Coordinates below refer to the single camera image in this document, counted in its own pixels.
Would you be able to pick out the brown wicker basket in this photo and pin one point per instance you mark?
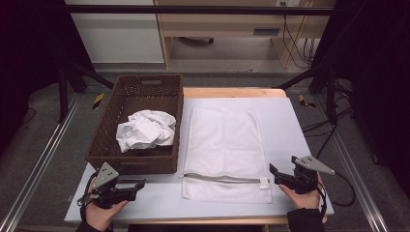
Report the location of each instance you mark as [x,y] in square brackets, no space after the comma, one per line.
[135,161]

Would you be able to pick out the white board mat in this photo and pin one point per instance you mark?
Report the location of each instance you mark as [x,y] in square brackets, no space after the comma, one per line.
[290,129]

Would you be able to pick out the person's left hand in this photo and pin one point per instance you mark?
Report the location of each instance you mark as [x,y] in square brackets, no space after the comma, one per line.
[101,216]

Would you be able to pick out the white cabinet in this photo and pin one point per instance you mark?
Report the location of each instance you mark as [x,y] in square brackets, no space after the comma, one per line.
[119,35]

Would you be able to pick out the light wooden desk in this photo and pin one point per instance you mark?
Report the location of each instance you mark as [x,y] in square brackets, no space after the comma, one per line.
[225,24]

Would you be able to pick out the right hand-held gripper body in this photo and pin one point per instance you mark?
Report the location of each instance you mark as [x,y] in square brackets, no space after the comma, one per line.
[304,180]

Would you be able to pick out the black metal stand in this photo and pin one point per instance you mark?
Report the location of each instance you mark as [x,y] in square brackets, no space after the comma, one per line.
[63,93]
[330,96]

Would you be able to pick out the dark curtain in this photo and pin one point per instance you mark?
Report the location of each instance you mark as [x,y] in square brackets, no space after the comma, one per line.
[32,48]
[380,80]

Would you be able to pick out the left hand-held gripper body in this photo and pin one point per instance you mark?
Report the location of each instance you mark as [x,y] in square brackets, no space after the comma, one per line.
[108,190]

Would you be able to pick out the person's right hand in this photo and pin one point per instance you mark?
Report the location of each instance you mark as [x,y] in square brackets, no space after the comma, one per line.
[304,200]

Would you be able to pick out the aluminium floor rail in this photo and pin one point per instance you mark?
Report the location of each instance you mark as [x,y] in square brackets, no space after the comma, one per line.
[42,154]
[351,167]

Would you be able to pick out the wooden table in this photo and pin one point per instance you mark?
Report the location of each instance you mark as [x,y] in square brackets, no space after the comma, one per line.
[232,92]

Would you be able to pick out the white mesh laundry bag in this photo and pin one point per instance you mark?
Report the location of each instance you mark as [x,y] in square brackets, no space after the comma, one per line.
[225,145]

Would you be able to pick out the white garment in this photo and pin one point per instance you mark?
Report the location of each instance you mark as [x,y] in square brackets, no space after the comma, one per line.
[145,130]

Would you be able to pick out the yellow black floor tape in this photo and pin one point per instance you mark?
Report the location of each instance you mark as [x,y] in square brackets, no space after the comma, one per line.
[98,100]
[304,101]

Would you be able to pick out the black horizontal metal bar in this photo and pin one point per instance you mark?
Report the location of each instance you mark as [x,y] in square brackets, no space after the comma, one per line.
[193,9]

